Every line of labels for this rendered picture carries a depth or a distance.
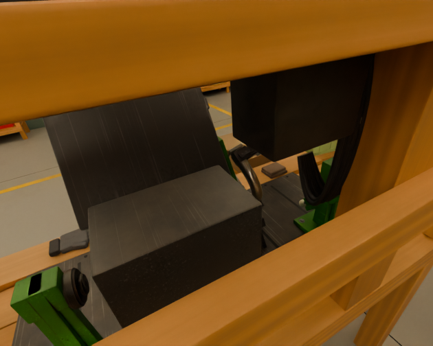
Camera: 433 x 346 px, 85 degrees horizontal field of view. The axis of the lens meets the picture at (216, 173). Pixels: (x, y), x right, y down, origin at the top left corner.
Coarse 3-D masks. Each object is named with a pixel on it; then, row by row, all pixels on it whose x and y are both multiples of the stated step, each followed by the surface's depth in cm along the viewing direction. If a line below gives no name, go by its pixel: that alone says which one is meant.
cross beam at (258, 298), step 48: (384, 192) 38; (432, 192) 37; (336, 240) 31; (384, 240) 34; (240, 288) 26; (288, 288) 26; (336, 288) 34; (144, 336) 23; (192, 336) 23; (240, 336) 26
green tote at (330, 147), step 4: (336, 140) 146; (324, 144) 144; (328, 144) 145; (332, 144) 146; (336, 144) 147; (312, 148) 144; (316, 148) 144; (320, 148) 145; (324, 148) 146; (328, 148) 147; (332, 148) 147; (316, 152) 145; (320, 152) 146; (324, 152) 148
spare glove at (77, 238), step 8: (72, 232) 87; (80, 232) 86; (88, 232) 87; (56, 240) 84; (64, 240) 84; (72, 240) 83; (80, 240) 83; (88, 240) 84; (56, 248) 81; (64, 248) 81; (72, 248) 82; (80, 248) 82
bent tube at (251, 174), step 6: (240, 144) 63; (234, 150) 63; (234, 156) 64; (246, 162) 63; (240, 168) 64; (246, 168) 63; (252, 168) 64; (246, 174) 63; (252, 174) 63; (252, 180) 63; (258, 180) 64; (252, 186) 64; (258, 186) 64; (252, 192) 65; (258, 192) 65; (258, 198) 67
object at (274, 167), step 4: (272, 164) 115; (276, 164) 115; (264, 168) 113; (268, 168) 112; (272, 168) 112; (276, 168) 112; (280, 168) 111; (284, 168) 112; (264, 172) 113; (268, 172) 110; (272, 172) 109; (276, 172) 110; (280, 172) 111; (284, 172) 112; (268, 176) 111; (272, 176) 109
